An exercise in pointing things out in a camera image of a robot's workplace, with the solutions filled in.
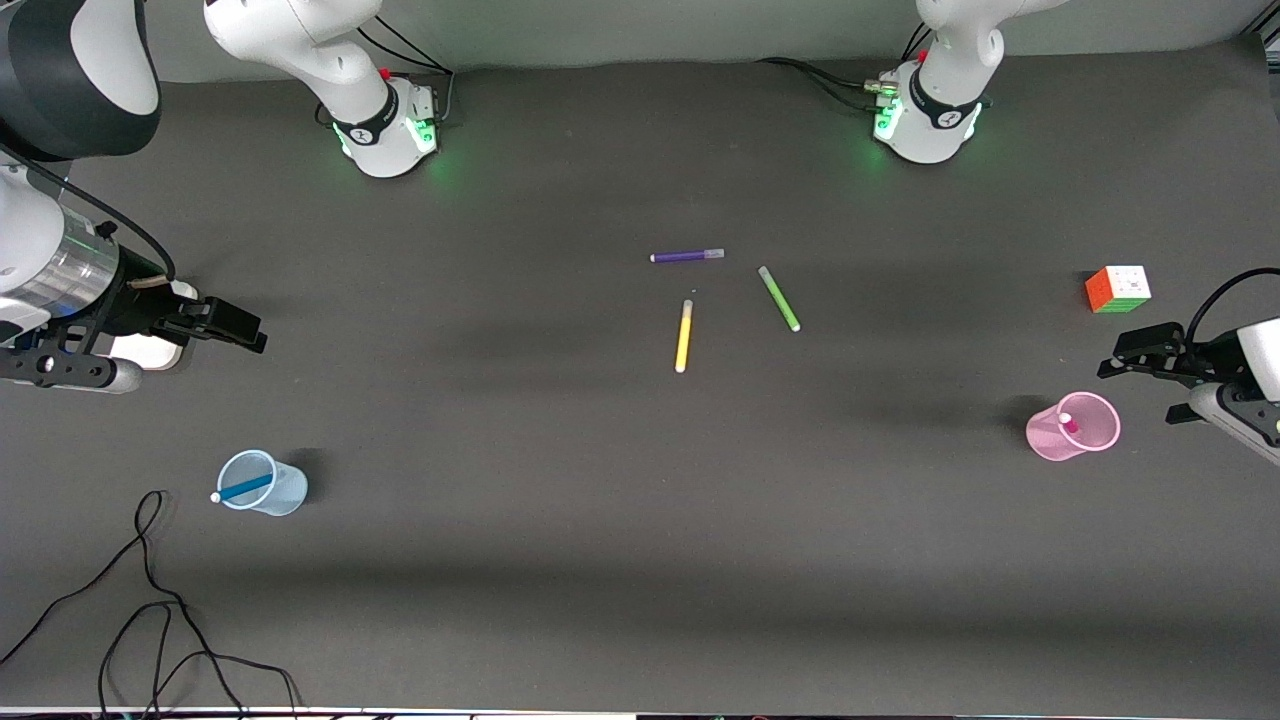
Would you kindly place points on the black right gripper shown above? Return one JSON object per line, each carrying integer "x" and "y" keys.
{"x": 140, "y": 308}

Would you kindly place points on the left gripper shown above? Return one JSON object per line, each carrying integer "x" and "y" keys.
{"x": 1203, "y": 359}

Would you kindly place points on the pink marker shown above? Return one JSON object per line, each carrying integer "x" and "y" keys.
{"x": 1069, "y": 424}

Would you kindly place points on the blue marker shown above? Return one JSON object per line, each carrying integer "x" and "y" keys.
{"x": 245, "y": 488}

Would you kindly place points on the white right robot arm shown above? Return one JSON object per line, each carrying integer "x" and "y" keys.
{"x": 300, "y": 30}

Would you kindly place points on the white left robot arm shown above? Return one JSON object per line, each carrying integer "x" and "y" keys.
{"x": 940, "y": 60}

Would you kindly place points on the colourful puzzle cube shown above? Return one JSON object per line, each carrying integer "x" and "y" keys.
{"x": 1118, "y": 290}

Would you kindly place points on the pink plastic cup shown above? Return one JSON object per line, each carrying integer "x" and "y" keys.
{"x": 1045, "y": 435}

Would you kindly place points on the light blue plastic cup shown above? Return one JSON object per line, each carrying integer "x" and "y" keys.
{"x": 285, "y": 490}

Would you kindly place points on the green marker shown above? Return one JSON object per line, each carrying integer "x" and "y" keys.
{"x": 779, "y": 298}

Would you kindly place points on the yellow marker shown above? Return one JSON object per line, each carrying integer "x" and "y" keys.
{"x": 684, "y": 338}

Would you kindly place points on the purple marker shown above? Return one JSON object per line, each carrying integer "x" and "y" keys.
{"x": 685, "y": 256}

